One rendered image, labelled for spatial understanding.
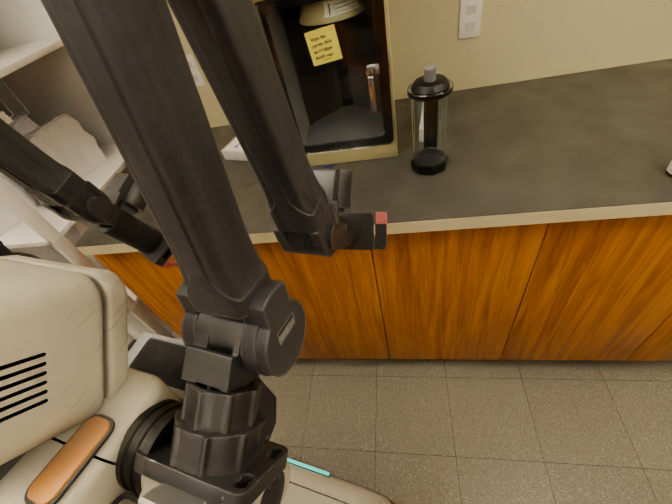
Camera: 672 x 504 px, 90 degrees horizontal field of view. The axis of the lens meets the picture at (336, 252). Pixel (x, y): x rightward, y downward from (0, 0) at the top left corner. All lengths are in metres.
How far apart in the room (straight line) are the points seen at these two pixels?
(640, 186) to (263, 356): 0.93
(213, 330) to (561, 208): 0.80
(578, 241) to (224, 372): 0.93
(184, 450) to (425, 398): 1.34
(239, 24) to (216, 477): 0.37
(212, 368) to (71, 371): 0.12
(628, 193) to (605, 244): 0.16
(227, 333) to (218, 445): 0.09
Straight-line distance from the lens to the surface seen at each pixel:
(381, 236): 0.62
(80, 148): 1.80
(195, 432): 0.35
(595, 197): 0.98
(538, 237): 1.02
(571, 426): 1.69
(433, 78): 0.92
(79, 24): 0.25
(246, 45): 0.33
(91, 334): 0.40
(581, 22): 1.55
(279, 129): 0.36
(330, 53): 0.97
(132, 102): 0.25
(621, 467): 1.70
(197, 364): 0.35
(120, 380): 0.44
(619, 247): 1.14
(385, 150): 1.09
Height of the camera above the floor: 1.52
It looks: 46 degrees down
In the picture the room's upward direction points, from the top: 16 degrees counter-clockwise
